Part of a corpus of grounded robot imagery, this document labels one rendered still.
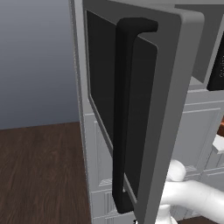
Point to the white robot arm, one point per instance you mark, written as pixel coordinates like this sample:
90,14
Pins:
198,194

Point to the grey microwave door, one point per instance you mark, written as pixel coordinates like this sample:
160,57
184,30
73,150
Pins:
169,87

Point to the grey cupboard run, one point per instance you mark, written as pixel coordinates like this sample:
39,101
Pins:
201,128

